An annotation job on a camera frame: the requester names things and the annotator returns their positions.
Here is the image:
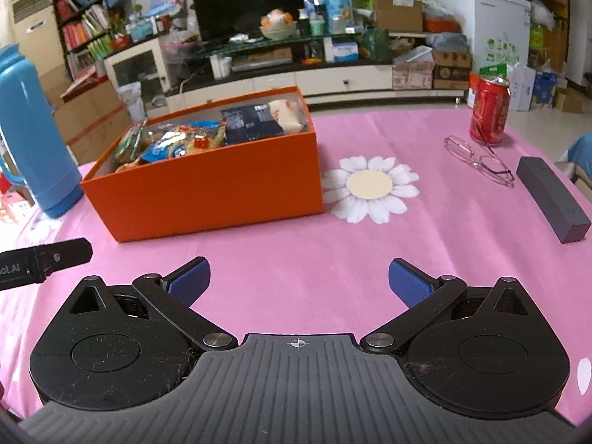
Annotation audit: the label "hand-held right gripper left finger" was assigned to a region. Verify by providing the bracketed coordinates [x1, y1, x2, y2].
[67, 256, 240, 350]

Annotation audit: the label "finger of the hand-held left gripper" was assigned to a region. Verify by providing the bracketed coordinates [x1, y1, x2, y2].
[25, 238, 93, 284]

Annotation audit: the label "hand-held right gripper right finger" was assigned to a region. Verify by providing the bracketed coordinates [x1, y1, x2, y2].
[360, 258, 532, 352]

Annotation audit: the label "orange cardboard box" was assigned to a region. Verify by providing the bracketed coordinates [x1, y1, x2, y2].
[80, 85, 324, 243]

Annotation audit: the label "green white cracker packet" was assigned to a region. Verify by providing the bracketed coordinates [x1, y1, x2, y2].
[113, 122, 149, 165]

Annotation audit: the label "blue cookie packet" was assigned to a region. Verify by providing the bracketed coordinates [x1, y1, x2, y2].
[139, 139, 190, 162]

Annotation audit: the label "red yellow rice cracker packet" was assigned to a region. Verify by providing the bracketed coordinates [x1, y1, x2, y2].
[182, 129, 227, 151]

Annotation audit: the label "navy snack packet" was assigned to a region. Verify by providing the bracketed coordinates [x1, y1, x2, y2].
[219, 104, 285, 146]

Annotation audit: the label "clear cream biscuit packet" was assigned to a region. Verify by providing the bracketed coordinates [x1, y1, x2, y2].
[268, 98, 310, 134]

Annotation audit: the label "pink floral tablecloth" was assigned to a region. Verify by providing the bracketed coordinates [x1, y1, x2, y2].
[0, 105, 592, 426]

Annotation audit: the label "blue thermos flask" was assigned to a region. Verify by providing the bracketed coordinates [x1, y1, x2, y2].
[0, 43, 85, 219]

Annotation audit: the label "large taped cardboard box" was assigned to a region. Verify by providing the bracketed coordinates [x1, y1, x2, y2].
[53, 78, 132, 165]

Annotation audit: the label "eyeglasses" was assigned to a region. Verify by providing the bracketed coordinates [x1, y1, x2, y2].
[444, 135, 515, 188]

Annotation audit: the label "black rectangular case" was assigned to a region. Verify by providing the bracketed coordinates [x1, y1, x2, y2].
[517, 156, 592, 245]

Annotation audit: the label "red soda can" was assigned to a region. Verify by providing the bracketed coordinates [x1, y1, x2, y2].
[469, 74, 512, 145]

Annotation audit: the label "white glass-door cabinet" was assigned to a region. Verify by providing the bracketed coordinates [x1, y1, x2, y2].
[102, 37, 179, 102]

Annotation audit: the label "pink printed carton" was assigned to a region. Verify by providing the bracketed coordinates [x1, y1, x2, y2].
[392, 53, 435, 91]

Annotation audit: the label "beige standing air conditioner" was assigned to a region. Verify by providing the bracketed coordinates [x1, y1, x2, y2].
[11, 0, 70, 79]

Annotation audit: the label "brown printed carton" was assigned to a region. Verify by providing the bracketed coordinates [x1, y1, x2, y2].
[432, 48, 473, 90]

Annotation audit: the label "white container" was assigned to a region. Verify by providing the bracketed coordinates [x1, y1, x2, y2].
[210, 55, 232, 79]

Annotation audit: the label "black bookshelf with books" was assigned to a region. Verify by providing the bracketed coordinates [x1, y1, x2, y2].
[44, 0, 116, 81]

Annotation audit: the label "white black TV stand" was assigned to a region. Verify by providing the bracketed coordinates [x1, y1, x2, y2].
[166, 32, 468, 107]

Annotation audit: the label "blue printed carton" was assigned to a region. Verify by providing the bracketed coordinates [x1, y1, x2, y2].
[534, 69, 560, 109]

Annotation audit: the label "blue white tissue box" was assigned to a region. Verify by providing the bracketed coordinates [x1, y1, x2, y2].
[332, 41, 359, 62]

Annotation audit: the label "dark green bag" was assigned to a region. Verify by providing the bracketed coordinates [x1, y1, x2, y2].
[361, 28, 391, 63]

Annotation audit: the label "orange plastic crate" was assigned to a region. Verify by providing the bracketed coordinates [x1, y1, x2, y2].
[423, 17, 463, 34]

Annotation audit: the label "fruit bowl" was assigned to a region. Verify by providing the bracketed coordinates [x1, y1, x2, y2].
[258, 9, 297, 40]

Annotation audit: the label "brown cardboard box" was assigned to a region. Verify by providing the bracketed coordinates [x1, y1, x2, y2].
[372, 0, 425, 33]

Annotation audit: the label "light blue box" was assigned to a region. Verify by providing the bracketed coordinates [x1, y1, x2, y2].
[326, 0, 354, 33]

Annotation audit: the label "white chest freezer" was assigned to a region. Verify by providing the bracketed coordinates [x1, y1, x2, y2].
[437, 0, 532, 79]

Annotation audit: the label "black television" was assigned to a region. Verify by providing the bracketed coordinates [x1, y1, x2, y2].
[186, 0, 350, 42]

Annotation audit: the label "wooden shelf unit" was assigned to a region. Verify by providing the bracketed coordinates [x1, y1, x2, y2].
[498, 0, 571, 75]

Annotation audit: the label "blue white carton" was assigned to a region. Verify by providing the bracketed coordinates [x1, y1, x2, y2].
[303, 0, 330, 21]

